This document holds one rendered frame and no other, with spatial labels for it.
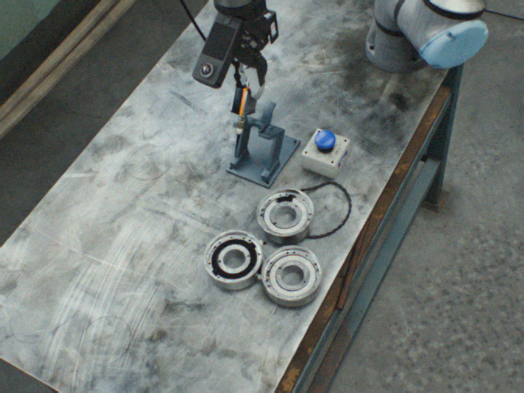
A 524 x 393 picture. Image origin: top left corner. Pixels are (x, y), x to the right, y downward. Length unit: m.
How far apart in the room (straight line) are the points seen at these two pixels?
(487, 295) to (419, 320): 0.21
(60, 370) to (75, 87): 1.73
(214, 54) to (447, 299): 1.24
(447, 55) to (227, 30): 0.43
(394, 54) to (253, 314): 0.63
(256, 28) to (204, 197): 0.37
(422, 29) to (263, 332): 0.61
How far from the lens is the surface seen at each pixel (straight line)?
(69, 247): 1.34
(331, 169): 1.28
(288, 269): 1.19
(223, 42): 1.07
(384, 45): 1.46
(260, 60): 1.11
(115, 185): 1.38
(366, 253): 1.53
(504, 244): 2.20
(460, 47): 1.30
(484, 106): 2.52
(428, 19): 1.28
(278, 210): 1.25
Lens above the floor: 1.86
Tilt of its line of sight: 55 degrees down
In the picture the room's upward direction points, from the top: 11 degrees counter-clockwise
